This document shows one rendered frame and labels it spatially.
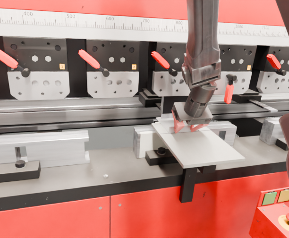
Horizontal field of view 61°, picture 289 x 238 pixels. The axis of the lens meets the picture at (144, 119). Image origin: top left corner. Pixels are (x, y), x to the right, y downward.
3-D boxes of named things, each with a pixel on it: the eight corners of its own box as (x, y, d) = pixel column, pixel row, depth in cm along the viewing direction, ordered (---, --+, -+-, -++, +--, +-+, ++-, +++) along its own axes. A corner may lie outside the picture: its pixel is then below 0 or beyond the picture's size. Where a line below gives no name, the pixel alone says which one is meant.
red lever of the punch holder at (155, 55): (156, 50, 67) (179, 73, 71) (152, 48, 71) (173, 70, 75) (152, 55, 67) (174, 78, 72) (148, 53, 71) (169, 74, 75)
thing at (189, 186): (193, 224, 72) (204, 161, 64) (174, 192, 85) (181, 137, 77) (205, 222, 73) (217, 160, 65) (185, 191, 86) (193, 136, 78)
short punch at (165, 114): (161, 119, 84) (164, 93, 81) (159, 117, 86) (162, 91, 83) (188, 118, 87) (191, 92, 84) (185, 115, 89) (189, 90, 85)
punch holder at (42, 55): (11, 100, 65) (1, 36, 59) (17, 92, 73) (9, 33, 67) (70, 99, 69) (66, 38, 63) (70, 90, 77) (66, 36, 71)
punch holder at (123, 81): (88, 98, 71) (86, 39, 65) (86, 90, 78) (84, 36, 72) (137, 97, 75) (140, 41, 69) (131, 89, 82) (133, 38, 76)
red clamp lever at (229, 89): (227, 104, 80) (233, 75, 77) (220, 100, 84) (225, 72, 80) (232, 104, 81) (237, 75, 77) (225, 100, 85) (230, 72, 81)
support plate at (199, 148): (182, 168, 60) (183, 165, 60) (151, 126, 83) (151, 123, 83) (244, 161, 65) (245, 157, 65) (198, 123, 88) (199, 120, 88)
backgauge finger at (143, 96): (156, 121, 89) (157, 108, 87) (138, 99, 112) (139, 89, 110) (186, 120, 92) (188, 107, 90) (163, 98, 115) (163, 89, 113)
